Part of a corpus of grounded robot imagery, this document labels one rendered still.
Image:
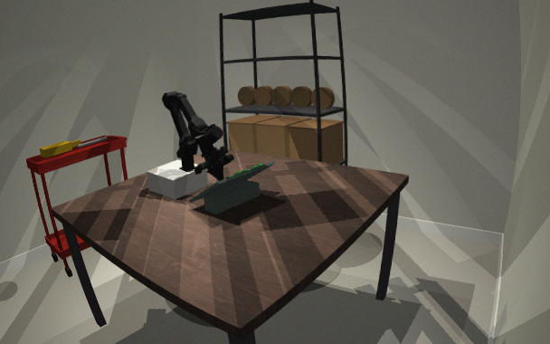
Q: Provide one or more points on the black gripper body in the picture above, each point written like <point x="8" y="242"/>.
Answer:
<point x="207" y="164"/>

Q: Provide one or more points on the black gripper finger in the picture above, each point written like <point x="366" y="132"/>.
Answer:
<point x="215" y="172"/>
<point x="220" y="168"/>

